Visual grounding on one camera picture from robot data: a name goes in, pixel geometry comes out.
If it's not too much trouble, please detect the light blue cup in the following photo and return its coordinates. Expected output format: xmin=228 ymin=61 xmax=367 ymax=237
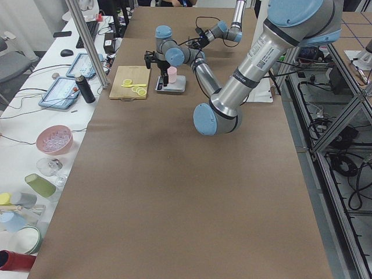
xmin=1 ymin=211 xmax=27 ymax=233

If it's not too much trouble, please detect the yellow plastic knife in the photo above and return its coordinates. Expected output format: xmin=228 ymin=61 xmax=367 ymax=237
xmin=121 ymin=84 xmax=147 ymax=88

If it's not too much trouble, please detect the teach pendant far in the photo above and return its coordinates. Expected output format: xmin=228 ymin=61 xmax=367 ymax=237
xmin=66 ymin=53 xmax=95 ymax=78

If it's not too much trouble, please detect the wine glass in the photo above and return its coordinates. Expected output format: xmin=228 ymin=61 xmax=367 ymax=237
xmin=36 ymin=158 xmax=67 ymax=187

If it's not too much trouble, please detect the green cup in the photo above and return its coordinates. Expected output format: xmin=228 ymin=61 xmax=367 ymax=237
xmin=24 ymin=173 xmax=56 ymax=198

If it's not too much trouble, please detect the aluminium frame post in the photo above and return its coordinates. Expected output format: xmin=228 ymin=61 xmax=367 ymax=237
xmin=65 ymin=0 xmax=109 ymax=89

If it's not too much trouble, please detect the grey cup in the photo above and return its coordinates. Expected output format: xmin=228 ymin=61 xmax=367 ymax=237
xmin=10 ymin=192 xmax=37 ymax=209

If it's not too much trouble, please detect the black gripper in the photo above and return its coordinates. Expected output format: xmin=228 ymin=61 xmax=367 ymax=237
xmin=185 ymin=27 xmax=212 ymax=49
xmin=144 ymin=51 xmax=170 ymax=87

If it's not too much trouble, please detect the black computer mouse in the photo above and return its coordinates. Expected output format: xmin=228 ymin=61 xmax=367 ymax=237
xmin=60 ymin=49 xmax=74 ymax=57

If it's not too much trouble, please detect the digital kitchen scale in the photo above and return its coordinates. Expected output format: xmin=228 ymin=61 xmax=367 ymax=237
xmin=155 ymin=75 xmax=186 ymax=93

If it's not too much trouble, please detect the bamboo cutting board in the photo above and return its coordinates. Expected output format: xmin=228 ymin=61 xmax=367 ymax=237
xmin=109 ymin=66 xmax=151 ymax=100

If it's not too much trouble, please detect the black water bottle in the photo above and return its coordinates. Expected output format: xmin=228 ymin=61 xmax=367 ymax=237
xmin=74 ymin=73 xmax=95 ymax=103

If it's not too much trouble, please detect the pink plastic cup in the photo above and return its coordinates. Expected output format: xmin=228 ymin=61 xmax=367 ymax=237
xmin=167 ymin=66 xmax=177 ymax=84

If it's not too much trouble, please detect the teach pendant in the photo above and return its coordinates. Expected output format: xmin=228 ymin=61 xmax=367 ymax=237
xmin=66 ymin=53 xmax=95 ymax=78
xmin=38 ymin=77 xmax=80 ymax=110

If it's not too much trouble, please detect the green rimmed white bowl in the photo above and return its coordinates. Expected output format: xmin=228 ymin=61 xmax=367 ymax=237
xmin=8 ymin=226 xmax=42 ymax=255

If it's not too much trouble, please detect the black keyboard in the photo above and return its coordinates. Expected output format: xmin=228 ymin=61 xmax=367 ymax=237
xmin=76 ymin=20 xmax=100 ymax=49

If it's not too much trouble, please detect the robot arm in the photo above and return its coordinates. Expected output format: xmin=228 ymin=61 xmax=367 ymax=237
xmin=144 ymin=0 xmax=344 ymax=135
xmin=185 ymin=0 xmax=246 ymax=50

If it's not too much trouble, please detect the pink bowl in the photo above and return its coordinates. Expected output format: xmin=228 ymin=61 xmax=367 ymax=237
xmin=36 ymin=125 xmax=73 ymax=155

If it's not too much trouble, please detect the red cylinder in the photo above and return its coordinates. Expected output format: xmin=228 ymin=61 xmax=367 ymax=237
xmin=1 ymin=250 xmax=37 ymax=272

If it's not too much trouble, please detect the black smartphone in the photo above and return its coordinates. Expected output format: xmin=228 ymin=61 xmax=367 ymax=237
xmin=53 ymin=31 xmax=72 ymax=38

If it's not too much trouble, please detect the lemon slice front pair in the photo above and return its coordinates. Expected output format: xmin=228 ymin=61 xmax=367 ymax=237
xmin=122 ymin=78 xmax=133 ymax=85

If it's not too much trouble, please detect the yellow cup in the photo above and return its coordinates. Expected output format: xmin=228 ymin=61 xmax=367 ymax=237
xmin=0 ymin=192 xmax=12 ymax=206

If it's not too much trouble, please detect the teach pendant near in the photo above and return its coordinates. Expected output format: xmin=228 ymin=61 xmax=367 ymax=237
xmin=38 ymin=77 xmax=80 ymax=110

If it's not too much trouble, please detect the lemon slice top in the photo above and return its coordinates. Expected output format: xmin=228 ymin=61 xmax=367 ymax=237
xmin=137 ymin=88 xmax=147 ymax=96

